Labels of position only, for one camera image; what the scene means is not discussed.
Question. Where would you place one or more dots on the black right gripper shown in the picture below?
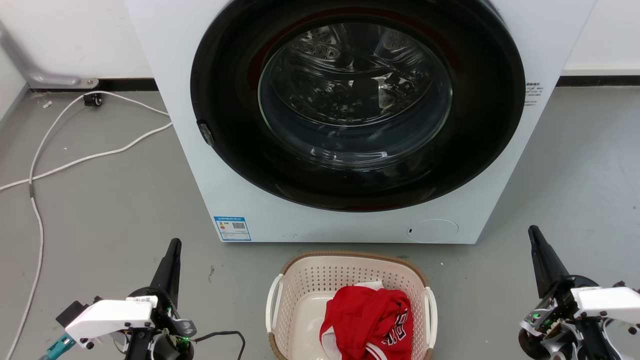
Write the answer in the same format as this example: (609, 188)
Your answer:
(560, 305)

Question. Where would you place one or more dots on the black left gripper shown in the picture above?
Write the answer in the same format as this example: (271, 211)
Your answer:
(167, 320)

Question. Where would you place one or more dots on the cream perforated laundry basket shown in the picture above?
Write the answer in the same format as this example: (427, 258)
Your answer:
(310, 280)

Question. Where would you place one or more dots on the blue energy label sticker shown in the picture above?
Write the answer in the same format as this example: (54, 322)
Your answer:
(232, 228)

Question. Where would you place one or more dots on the round white filter cover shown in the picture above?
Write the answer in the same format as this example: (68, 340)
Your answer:
(432, 231)

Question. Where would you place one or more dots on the white garment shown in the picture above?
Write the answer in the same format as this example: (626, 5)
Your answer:
(371, 285)

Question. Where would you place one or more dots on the black round washer door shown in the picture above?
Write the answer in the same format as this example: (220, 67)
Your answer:
(235, 100)

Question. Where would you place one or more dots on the red jersey garment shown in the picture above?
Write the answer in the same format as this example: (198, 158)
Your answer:
(365, 320)

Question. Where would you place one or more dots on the small black floor clip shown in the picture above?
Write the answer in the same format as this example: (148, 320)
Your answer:
(93, 99)

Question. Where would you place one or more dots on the white front-load washing machine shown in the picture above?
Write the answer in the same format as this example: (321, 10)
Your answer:
(175, 60)

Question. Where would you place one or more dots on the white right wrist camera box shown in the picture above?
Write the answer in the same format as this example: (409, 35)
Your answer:
(610, 301)

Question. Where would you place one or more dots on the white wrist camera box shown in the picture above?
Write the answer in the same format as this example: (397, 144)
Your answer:
(107, 316)
(610, 301)

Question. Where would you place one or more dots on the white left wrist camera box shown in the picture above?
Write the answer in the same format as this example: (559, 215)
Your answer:
(107, 316)

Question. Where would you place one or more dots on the grey wall pipe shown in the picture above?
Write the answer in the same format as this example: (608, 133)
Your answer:
(30, 70)

